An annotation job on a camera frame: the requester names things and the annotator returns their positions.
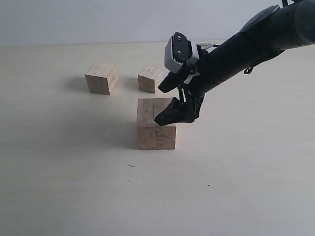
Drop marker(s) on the third largest wooden cube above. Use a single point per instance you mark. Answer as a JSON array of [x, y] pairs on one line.
[[148, 78]]

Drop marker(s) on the second largest wooden cube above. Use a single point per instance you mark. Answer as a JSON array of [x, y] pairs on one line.
[[102, 78]]

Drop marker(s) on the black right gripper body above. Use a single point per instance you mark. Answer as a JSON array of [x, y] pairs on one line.
[[194, 88]]

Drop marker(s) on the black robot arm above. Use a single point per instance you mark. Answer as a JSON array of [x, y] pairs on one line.
[[265, 36]]

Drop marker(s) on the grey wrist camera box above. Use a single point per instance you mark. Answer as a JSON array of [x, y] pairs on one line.
[[178, 51]]

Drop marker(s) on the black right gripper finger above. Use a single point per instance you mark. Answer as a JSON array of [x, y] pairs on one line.
[[171, 81], [175, 112]]

